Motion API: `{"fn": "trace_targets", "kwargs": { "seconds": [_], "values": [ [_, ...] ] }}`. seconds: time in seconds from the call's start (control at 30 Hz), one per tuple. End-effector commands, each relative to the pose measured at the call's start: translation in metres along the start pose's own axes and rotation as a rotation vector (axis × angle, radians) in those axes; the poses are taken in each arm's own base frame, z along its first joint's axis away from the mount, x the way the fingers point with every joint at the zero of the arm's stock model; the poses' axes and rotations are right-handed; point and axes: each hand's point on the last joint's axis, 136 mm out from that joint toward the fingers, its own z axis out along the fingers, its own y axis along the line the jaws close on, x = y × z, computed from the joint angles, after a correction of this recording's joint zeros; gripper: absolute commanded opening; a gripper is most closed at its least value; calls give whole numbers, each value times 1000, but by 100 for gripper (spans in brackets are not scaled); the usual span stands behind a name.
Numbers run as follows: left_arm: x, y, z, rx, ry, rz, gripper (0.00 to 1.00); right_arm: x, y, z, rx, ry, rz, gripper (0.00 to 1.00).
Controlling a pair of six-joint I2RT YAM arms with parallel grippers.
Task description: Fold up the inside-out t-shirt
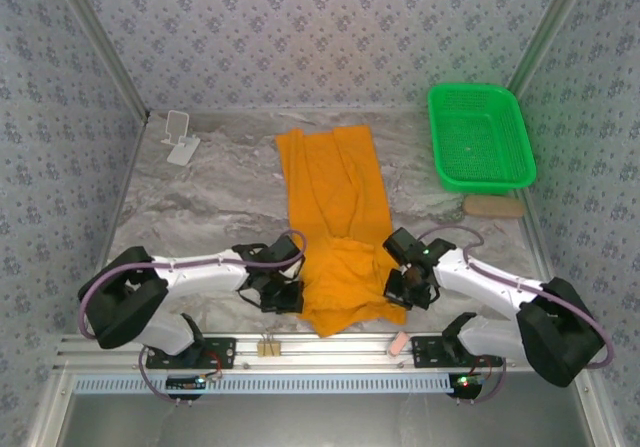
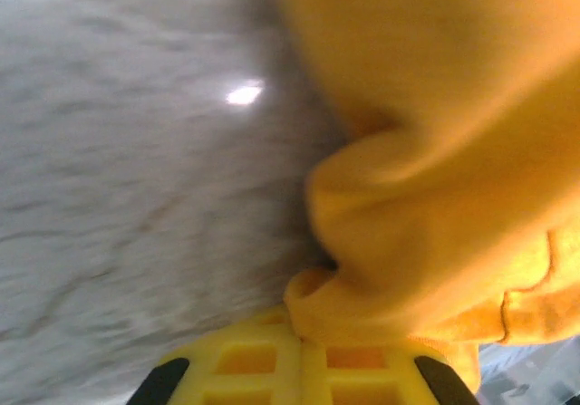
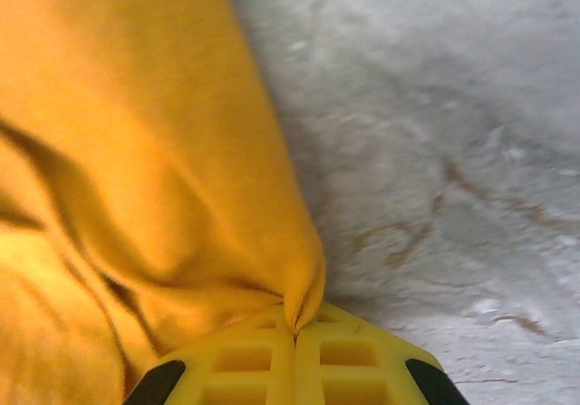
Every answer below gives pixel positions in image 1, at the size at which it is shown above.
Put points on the orange t-shirt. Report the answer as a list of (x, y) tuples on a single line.
[(330, 192)]

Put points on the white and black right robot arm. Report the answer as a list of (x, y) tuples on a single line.
[(480, 282)]

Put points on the aluminium frame post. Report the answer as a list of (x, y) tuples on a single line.
[(546, 29), (106, 44)]

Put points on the brass binder clip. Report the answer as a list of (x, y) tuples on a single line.
[(268, 349)]

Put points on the tan oval stone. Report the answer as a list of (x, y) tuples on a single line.
[(492, 207)]

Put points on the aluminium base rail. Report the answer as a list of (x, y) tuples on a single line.
[(325, 349)]

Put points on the green plastic basket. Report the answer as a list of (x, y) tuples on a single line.
[(480, 137)]

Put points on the pink eraser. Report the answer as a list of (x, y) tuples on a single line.
[(398, 344)]

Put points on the white phone stand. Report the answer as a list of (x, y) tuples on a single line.
[(177, 124)]

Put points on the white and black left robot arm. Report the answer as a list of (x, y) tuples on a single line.
[(200, 277)]

